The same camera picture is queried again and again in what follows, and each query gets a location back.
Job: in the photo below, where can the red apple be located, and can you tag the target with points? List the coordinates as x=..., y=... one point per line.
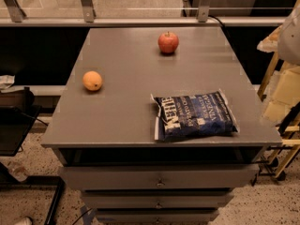
x=168, y=42

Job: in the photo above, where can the blue chip bag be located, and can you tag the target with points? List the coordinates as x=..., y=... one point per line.
x=193, y=116

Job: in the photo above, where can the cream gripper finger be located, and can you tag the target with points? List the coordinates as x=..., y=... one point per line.
x=282, y=93
x=270, y=43

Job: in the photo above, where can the grey drawer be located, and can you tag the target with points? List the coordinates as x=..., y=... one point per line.
x=158, y=177
x=156, y=199
x=155, y=216

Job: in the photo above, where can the white crumpled paper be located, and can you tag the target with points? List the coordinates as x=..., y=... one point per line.
x=6, y=81

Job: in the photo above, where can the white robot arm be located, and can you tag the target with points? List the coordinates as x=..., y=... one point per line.
x=289, y=39

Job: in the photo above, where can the yellow wooden frame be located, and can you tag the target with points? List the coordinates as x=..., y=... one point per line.
x=282, y=155

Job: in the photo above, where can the metal window rail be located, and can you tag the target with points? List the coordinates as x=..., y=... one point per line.
x=17, y=17

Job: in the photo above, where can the middle grey drawer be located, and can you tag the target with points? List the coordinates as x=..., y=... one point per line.
x=156, y=199

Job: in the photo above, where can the bottom grey drawer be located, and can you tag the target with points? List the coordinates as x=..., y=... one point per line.
x=155, y=216

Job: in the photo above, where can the top grey drawer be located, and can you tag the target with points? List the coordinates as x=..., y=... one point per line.
x=158, y=177

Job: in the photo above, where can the orange fruit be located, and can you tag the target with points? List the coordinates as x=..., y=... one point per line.
x=92, y=81

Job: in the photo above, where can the black side stand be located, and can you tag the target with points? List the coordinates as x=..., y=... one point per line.
x=17, y=116

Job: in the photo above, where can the grey drawer cabinet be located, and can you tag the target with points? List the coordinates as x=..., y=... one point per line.
x=115, y=125

